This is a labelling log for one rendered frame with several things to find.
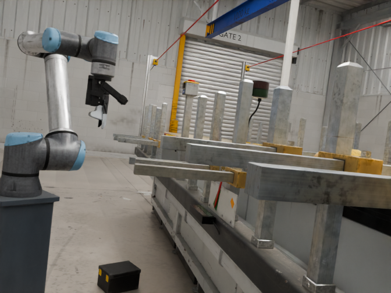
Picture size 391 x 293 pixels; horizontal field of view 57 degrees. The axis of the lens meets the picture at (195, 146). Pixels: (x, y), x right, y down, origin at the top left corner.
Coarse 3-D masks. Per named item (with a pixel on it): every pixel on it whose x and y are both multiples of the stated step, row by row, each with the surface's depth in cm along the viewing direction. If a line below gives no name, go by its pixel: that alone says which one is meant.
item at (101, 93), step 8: (88, 80) 137; (96, 80) 136; (104, 80) 138; (88, 88) 137; (96, 88) 137; (88, 96) 135; (96, 96) 135; (104, 96) 136; (88, 104) 134; (96, 104) 135
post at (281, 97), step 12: (276, 96) 91; (288, 96) 90; (276, 108) 90; (288, 108) 91; (276, 120) 90; (276, 132) 90; (264, 204) 91; (276, 204) 92; (264, 216) 91; (264, 228) 92
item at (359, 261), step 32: (160, 192) 370; (288, 224) 120; (352, 224) 91; (384, 224) 81; (192, 256) 229; (352, 256) 90; (384, 256) 80; (224, 288) 177; (352, 288) 89; (384, 288) 79
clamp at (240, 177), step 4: (228, 168) 116; (232, 172) 112; (236, 172) 109; (240, 172) 108; (244, 172) 108; (236, 176) 109; (240, 176) 108; (244, 176) 108; (236, 180) 109; (240, 180) 108; (244, 180) 108; (232, 184) 112; (236, 184) 108; (240, 184) 108; (244, 184) 109
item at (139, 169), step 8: (136, 168) 103; (144, 168) 104; (152, 168) 104; (160, 168) 105; (168, 168) 106; (176, 168) 106; (184, 168) 108; (160, 176) 105; (168, 176) 106; (176, 176) 107; (184, 176) 107; (192, 176) 108; (200, 176) 108; (208, 176) 109; (216, 176) 110; (224, 176) 110; (232, 176) 111
